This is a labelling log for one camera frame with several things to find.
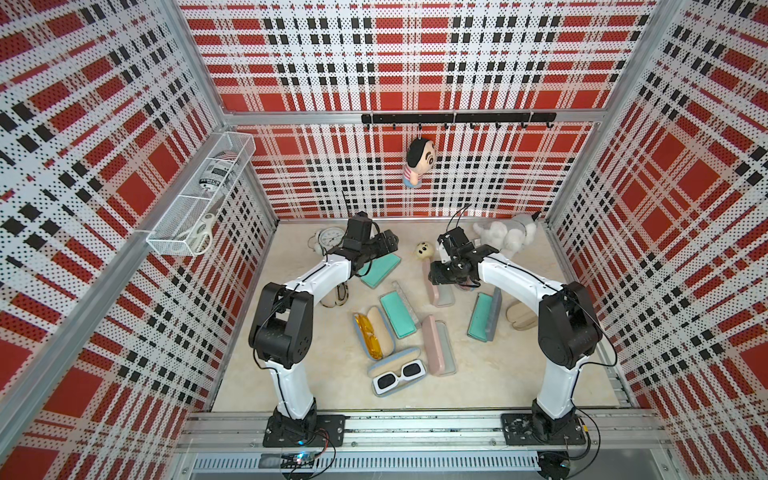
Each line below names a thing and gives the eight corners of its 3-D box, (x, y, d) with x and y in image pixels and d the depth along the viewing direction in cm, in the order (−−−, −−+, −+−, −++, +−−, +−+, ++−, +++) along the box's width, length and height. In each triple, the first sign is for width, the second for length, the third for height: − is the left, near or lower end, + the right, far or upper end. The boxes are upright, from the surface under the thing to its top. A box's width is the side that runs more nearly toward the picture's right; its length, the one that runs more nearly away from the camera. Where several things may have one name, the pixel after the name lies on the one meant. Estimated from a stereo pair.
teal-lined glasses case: (398, 341, 91) (398, 333, 86) (376, 298, 100) (375, 289, 95) (420, 330, 93) (421, 322, 88) (396, 290, 102) (396, 280, 97)
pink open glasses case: (429, 379, 84) (431, 371, 78) (419, 327, 94) (420, 316, 88) (453, 375, 84) (457, 367, 78) (441, 324, 94) (443, 313, 88)
